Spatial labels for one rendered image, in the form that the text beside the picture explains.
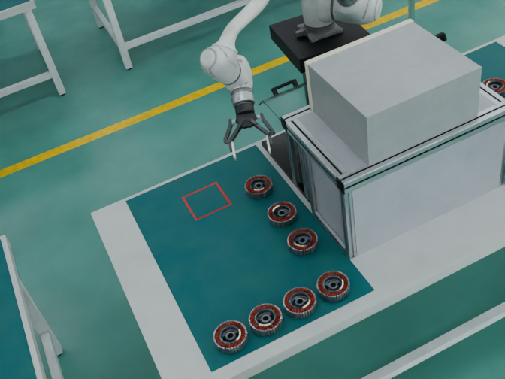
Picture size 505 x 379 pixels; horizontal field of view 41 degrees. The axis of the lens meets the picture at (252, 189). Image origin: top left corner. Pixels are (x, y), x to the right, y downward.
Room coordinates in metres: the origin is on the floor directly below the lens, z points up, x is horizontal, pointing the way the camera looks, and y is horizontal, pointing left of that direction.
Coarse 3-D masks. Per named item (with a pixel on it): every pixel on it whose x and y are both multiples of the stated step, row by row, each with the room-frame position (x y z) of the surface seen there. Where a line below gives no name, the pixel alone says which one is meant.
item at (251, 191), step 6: (246, 180) 2.04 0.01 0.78; (252, 180) 2.03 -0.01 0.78; (258, 180) 2.03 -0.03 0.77; (264, 180) 2.02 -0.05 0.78; (270, 180) 2.00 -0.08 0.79; (246, 186) 2.00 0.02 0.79; (252, 186) 2.01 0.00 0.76; (258, 186) 2.01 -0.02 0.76; (270, 186) 1.97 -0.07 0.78; (246, 192) 1.98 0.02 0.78; (252, 192) 1.96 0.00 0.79; (258, 192) 1.96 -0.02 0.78; (264, 192) 1.95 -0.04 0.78; (270, 192) 1.96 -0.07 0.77; (252, 198) 1.95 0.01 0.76; (258, 198) 1.95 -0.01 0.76
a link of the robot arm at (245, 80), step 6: (240, 60) 2.30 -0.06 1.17; (246, 60) 2.33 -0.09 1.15; (240, 66) 2.24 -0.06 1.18; (246, 66) 2.28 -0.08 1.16; (240, 72) 2.22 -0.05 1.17; (246, 72) 2.25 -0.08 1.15; (240, 78) 2.21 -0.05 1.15; (246, 78) 2.23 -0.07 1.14; (228, 84) 2.21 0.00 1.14; (234, 84) 2.21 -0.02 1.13; (240, 84) 2.21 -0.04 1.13; (246, 84) 2.22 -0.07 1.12; (252, 84) 2.24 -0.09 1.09; (252, 90) 2.22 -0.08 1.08
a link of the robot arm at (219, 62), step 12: (252, 0) 2.45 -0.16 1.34; (264, 0) 2.46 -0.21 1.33; (240, 12) 2.38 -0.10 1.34; (252, 12) 2.39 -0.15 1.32; (228, 24) 2.32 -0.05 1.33; (240, 24) 2.32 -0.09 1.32; (228, 36) 2.27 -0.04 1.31; (216, 48) 2.20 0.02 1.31; (228, 48) 2.22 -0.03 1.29; (204, 60) 2.17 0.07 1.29; (216, 60) 2.15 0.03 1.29; (228, 60) 2.18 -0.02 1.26; (216, 72) 2.15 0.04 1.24; (228, 72) 2.17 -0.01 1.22
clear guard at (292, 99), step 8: (296, 88) 2.19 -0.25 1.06; (304, 88) 2.18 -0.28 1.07; (272, 96) 2.17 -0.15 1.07; (280, 96) 2.16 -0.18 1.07; (288, 96) 2.15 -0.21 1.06; (296, 96) 2.14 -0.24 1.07; (304, 96) 2.13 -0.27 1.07; (272, 104) 2.12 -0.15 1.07; (280, 104) 2.11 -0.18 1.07; (288, 104) 2.10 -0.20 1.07; (296, 104) 2.09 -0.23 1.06; (304, 104) 2.08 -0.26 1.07; (280, 112) 2.06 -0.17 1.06; (288, 112) 2.05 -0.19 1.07; (280, 120) 2.01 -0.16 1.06
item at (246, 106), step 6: (246, 102) 2.16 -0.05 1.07; (240, 108) 2.14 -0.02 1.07; (246, 108) 2.13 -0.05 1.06; (252, 108) 2.14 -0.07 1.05; (240, 114) 2.14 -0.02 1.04; (246, 114) 2.13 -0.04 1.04; (252, 114) 2.13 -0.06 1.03; (246, 120) 2.11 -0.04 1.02; (240, 126) 2.11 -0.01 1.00; (246, 126) 2.10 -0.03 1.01
